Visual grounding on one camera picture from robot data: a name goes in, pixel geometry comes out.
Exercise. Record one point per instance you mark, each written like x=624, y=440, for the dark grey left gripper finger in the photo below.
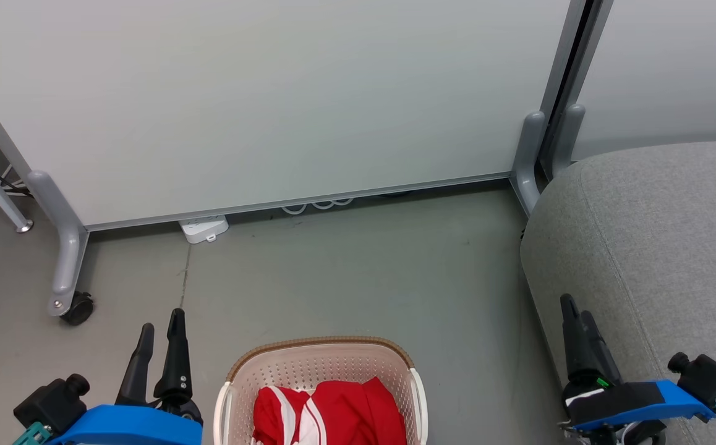
x=177, y=358
x=138, y=371

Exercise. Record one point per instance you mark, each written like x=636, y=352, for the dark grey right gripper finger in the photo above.
x=572, y=340
x=598, y=358

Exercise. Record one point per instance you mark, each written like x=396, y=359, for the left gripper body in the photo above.
x=192, y=411

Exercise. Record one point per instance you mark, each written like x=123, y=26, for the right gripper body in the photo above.
x=580, y=390

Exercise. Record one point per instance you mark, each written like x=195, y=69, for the red white garment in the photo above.
x=345, y=411

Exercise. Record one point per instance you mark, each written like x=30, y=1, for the grey fabric sofa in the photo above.
x=661, y=247

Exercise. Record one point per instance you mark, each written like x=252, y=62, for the black caster wheel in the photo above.
x=78, y=309

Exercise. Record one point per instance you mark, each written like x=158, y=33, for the white power strip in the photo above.
x=203, y=227

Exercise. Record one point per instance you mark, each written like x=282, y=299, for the cream plastic laundry basket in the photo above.
x=321, y=364

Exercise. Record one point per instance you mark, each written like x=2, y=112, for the grey partition foot with caster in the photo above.
x=70, y=247

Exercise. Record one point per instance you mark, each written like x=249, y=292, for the wide white partition panel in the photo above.
x=271, y=93

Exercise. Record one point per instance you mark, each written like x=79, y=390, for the narrow white partition panel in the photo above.
x=673, y=62

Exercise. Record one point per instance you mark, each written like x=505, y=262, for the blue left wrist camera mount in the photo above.
x=123, y=428

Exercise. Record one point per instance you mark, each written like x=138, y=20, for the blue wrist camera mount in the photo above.
x=123, y=428
x=673, y=402

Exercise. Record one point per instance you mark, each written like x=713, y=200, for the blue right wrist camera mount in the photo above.
x=673, y=402

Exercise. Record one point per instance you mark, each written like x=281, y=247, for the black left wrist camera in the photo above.
x=52, y=405

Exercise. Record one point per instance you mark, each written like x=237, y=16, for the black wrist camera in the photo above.
x=52, y=405
x=707, y=377

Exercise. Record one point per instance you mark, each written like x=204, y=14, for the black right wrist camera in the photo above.
x=707, y=377

